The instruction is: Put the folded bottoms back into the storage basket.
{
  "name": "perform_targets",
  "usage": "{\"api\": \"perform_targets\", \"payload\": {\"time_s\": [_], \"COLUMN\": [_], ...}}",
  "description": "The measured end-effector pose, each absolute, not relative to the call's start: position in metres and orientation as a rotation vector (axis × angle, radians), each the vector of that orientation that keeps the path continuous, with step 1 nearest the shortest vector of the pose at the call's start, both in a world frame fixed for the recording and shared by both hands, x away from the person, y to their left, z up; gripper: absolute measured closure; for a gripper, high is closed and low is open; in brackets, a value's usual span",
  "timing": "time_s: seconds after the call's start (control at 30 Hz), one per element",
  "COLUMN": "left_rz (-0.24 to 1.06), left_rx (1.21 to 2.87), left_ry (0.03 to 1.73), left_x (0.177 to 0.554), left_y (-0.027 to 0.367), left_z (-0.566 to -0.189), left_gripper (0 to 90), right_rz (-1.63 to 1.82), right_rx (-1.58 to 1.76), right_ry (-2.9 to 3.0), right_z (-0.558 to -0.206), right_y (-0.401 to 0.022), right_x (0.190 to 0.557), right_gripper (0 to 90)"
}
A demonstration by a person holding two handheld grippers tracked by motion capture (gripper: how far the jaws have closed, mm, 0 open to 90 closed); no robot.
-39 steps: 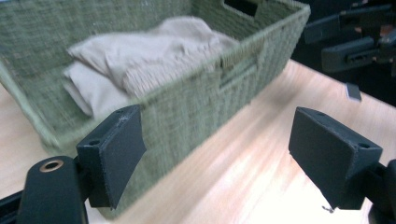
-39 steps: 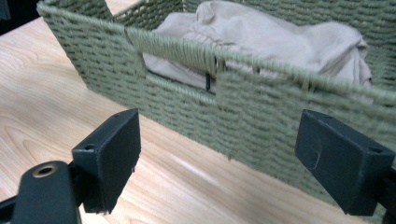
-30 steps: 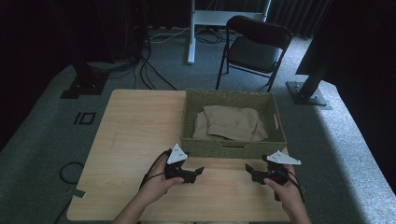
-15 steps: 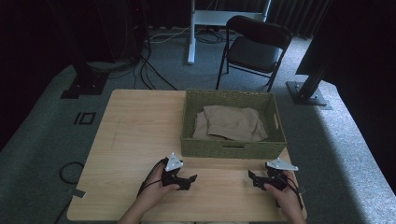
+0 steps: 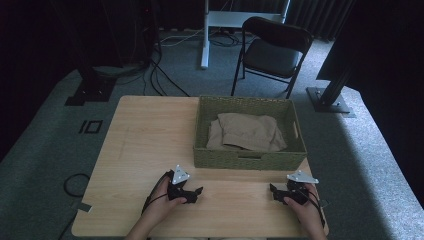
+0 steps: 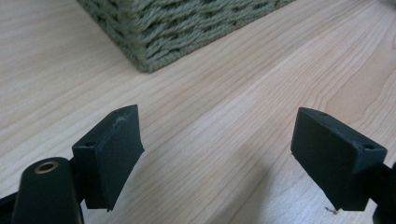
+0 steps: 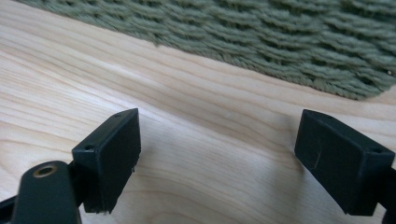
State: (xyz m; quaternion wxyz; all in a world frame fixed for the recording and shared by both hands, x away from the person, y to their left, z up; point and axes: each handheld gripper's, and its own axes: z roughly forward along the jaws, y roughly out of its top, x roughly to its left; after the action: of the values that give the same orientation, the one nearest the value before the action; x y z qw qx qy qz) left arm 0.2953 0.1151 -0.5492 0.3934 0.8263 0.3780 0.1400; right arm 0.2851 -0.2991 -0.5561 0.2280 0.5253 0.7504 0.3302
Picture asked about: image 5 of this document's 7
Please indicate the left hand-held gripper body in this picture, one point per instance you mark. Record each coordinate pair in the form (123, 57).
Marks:
(176, 191)

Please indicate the white desk frame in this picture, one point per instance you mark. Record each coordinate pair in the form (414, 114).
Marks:
(206, 36)

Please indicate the dark curtain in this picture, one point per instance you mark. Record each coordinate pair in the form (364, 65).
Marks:
(320, 16)

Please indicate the grey tape piece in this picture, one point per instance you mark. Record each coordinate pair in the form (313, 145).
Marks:
(85, 207)

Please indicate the dark equipment tower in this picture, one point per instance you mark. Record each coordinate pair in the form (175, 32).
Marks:
(143, 33)

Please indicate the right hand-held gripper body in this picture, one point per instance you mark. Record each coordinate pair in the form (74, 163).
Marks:
(298, 191)

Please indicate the green woven basket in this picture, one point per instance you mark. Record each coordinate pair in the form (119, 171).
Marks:
(250, 160)

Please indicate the black metal stand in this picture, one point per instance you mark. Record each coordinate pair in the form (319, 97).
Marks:
(91, 88)
(330, 100)

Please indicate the black folding chair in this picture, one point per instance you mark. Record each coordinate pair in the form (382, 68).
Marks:
(271, 56)

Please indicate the khaki pants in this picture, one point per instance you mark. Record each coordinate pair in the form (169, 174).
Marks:
(246, 131)

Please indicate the person's left hand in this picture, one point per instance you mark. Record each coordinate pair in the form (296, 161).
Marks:
(163, 206)

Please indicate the person's right hand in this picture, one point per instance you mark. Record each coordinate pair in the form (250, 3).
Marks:
(305, 210)

